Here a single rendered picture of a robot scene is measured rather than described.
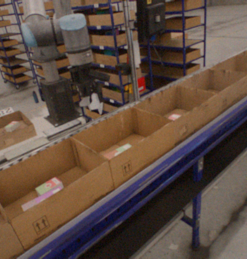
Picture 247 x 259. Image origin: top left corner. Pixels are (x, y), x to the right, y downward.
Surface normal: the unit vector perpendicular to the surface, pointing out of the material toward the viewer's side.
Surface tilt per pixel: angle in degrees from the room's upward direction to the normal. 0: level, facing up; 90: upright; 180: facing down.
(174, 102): 90
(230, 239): 0
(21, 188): 89
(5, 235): 90
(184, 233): 0
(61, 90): 90
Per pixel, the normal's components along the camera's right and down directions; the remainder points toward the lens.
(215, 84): -0.74, 0.40
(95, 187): 0.66, 0.29
